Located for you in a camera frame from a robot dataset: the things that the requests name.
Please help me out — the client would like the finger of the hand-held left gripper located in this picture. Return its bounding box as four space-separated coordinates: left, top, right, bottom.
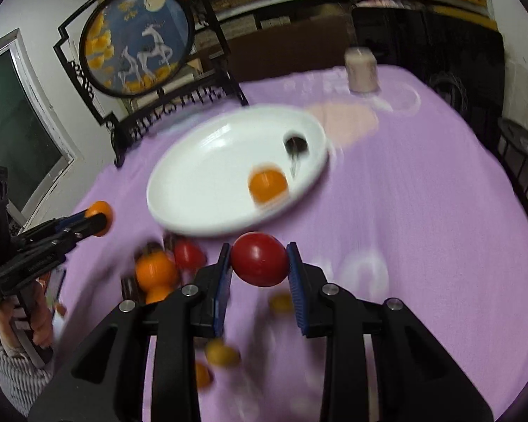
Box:
11 211 89 249
22 213 108 269

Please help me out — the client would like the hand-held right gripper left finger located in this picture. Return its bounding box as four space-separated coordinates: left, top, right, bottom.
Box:
29 243 234 422

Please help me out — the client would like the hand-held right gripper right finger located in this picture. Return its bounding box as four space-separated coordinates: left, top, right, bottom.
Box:
286 242 496 422

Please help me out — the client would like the red cherry tomato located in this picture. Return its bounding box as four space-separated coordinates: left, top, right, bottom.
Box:
231 232 290 288
172 238 207 281

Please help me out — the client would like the large orange tomato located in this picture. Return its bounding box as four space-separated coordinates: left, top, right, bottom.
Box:
134 250 180 304

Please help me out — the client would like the white oval plate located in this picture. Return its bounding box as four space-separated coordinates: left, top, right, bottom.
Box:
146 104 329 237

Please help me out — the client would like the person's left hand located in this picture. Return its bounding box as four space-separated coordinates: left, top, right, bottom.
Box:
0 278 56 348

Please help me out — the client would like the white framed window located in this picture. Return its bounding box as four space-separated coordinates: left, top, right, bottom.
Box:
0 28 84 229

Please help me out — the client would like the purple printed tablecloth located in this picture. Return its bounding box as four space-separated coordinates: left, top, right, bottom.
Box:
31 65 528 422

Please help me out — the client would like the black framed round painting screen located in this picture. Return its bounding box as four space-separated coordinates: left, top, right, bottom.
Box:
53 0 249 168

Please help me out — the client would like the beige cup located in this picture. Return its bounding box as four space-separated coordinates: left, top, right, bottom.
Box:
344 46 379 94

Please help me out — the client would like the black waste bin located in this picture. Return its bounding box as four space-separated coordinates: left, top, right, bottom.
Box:
496 116 528 220

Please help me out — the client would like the black cabinet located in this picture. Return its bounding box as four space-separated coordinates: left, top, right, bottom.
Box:
350 4 507 172

